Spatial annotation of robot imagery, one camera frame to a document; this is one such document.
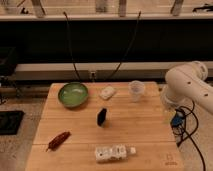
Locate green bowl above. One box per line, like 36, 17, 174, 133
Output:
58, 82, 89, 108

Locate black eraser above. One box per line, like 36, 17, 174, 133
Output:
97, 108, 107, 126

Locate black floor cables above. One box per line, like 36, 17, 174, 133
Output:
171, 99, 208, 171

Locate clear plastic cup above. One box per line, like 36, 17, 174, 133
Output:
128, 80, 145, 102

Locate black floor mat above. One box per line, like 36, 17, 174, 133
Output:
0, 110, 24, 135

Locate blue connector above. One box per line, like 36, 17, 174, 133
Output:
170, 113, 183, 127

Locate clear plastic bottle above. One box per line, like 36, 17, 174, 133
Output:
95, 145, 136, 163

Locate black cable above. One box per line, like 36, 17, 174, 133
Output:
105, 10, 142, 81
62, 11, 82, 81

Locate red chili pepper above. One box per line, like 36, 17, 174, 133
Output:
47, 131, 71, 150

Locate white wall outlet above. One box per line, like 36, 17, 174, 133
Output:
89, 71, 96, 80

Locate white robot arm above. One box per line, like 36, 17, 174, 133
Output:
161, 61, 213, 115

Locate right black cable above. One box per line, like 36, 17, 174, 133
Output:
105, 10, 142, 81

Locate left black cable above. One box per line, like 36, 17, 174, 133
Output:
62, 11, 82, 81

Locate white crumpled object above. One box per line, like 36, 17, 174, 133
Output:
100, 86, 116, 100

